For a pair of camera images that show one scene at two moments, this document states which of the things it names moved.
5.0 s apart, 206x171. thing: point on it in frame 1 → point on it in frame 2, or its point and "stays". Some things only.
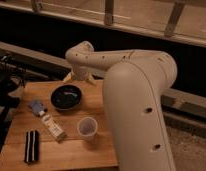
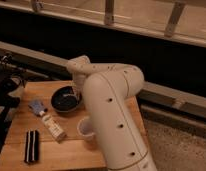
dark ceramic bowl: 66,97 stays
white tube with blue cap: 41,110 stays
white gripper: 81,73 → 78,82
